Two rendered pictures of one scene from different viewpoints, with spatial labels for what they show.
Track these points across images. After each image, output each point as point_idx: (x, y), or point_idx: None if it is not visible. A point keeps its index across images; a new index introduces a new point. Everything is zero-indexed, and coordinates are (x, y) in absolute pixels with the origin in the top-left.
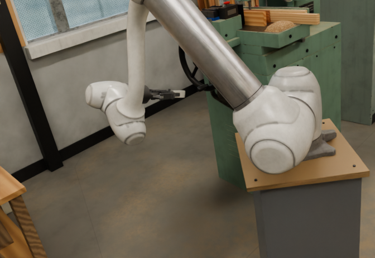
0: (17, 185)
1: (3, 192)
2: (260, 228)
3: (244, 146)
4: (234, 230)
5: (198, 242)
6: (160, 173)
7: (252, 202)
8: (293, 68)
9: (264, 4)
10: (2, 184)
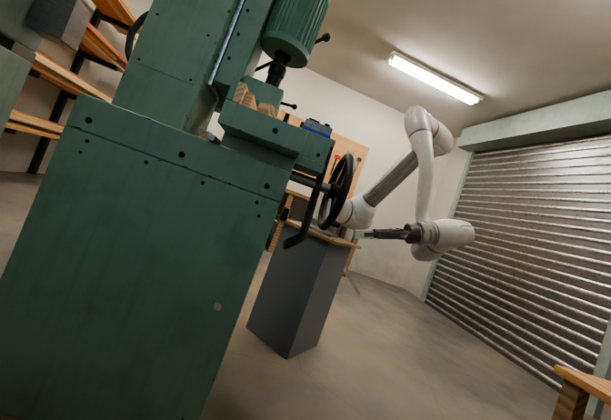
0: (572, 373)
1: (585, 376)
2: (324, 295)
3: (373, 220)
4: (278, 386)
5: (318, 411)
6: None
7: (225, 384)
8: None
9: (201, 97)
10: (609, 392)
